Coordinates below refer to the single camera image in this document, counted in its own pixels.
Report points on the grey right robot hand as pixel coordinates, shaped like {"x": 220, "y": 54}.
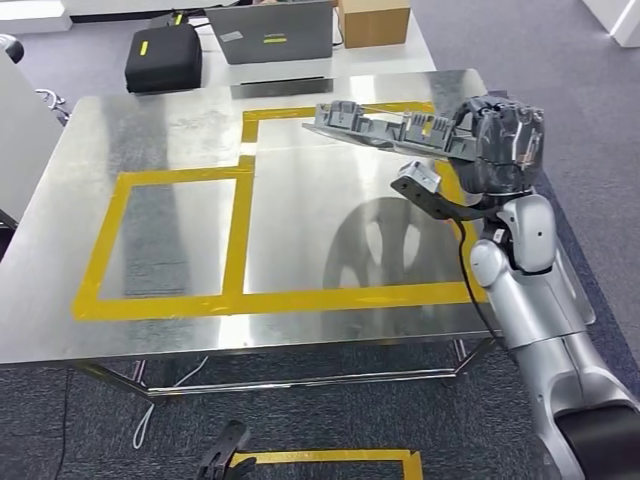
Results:
{"x": 505, "y": 149}

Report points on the grey wheel hubcap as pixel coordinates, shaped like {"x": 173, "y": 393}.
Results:
{"x": 380, "y": 136}

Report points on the stainless steel workbench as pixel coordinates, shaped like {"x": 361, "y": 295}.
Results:
{"x": 175, "y": 232}

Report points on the white platform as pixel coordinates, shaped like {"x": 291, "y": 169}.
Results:
{"x": 620, "y": 20}

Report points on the cardboard box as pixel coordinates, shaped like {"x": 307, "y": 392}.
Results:
{"x": 375, "y": 23}

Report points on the grey laptop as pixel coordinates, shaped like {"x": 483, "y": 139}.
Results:
{"x": 280, "y": 26}

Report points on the yellow tape grid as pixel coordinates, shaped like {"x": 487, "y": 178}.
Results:
{"x": 240, "y": 232}

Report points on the yellow floor tape square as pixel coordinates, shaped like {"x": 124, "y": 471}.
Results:
{"x": 324, "y": 456}

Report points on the black case yellow label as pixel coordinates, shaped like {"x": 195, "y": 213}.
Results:
{"x": 162, "y": 63}

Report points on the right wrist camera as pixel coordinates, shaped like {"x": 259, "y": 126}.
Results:
{"x": 430, "y": 199}

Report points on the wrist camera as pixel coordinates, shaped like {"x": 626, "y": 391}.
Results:
{"x": 225, "y": 447}
{"x": 430, "y": 199}

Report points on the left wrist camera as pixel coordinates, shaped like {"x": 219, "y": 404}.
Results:
{"x": 225, "y": 447}

